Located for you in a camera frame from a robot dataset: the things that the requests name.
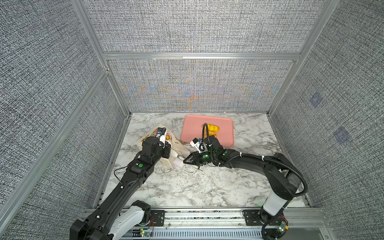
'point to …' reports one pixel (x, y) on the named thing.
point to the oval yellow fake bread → (212, 129)
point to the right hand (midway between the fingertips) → (185, 162)
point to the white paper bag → (178, 146)
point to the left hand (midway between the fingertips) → (167, 142)
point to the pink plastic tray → (192, 126)
